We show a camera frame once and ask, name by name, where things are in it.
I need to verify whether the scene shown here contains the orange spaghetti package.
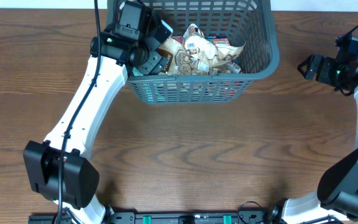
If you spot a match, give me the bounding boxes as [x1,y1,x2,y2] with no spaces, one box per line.
[154,82,240,99]

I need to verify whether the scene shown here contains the grey plastic basket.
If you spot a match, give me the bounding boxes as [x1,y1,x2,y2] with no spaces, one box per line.
[104,0,280,105]

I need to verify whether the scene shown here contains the beige Panitee snack bag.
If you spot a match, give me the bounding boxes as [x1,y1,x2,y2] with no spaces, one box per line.
[183,24,244,67]

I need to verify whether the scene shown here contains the Kleenex tissue multipack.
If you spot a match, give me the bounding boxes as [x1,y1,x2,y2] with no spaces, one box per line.
[172,35,231,47]

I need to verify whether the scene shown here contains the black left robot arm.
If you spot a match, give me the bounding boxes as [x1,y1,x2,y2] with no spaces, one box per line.
[23,1,173,223]

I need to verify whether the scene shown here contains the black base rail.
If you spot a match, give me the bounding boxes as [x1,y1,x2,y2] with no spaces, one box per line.
[28,209,343,224]

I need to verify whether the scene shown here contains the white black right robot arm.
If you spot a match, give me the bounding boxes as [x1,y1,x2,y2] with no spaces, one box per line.
[265,32,358,223]

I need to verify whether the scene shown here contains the teal wet wipes pack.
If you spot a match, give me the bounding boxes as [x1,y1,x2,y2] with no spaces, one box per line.
[132,68,158,103]

